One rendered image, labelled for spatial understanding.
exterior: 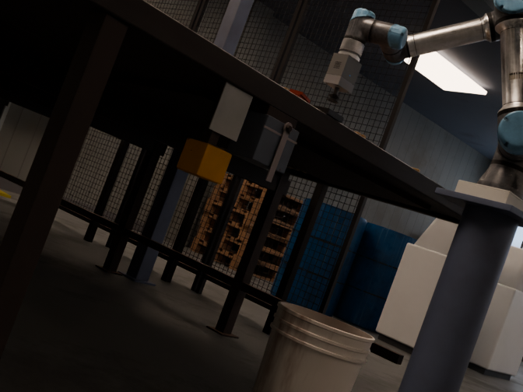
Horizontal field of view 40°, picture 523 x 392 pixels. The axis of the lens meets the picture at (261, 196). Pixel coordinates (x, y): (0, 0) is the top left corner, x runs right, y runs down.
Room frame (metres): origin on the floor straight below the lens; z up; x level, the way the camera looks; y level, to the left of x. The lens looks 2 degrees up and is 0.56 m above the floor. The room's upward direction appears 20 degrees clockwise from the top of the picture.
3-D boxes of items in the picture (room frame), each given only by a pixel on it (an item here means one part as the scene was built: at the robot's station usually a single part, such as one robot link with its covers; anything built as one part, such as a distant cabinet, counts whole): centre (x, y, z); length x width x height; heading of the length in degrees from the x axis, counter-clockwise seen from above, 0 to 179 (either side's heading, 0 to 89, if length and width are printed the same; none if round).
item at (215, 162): (1.73, 0.16, 0.74); 0.09 x 0.08 x 0.24; 138
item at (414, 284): (6.14, -1.72, 0.62); 0.63 x 0.59 x 1.25; 43
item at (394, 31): (2.32, -0.21, 1.29); 0.11 x 0.11 x 0.08; 69
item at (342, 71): (2.35, -0.10, 1.13); 0.10 x 0.09 x 0.16; 49
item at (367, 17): (2.33, -0.11, 1.29); 0.09 x 0.08 x 0.11; 69
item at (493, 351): (6.87, -2.50, 0.61); 0.68 x 0.56 x 1.22; 130
